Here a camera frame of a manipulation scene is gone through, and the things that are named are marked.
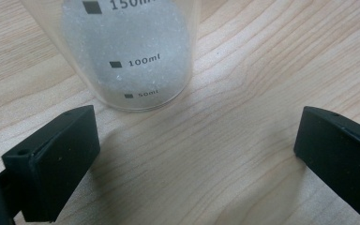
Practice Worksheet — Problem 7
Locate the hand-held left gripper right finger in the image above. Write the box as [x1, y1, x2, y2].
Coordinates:
[293, 105, 360, 224]

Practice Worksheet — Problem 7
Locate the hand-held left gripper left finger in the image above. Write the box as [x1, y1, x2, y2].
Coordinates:
[1, 104, 101, 223]

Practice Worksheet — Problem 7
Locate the clear measuring cup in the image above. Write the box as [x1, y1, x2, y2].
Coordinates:
[20, 0, 203, 113]

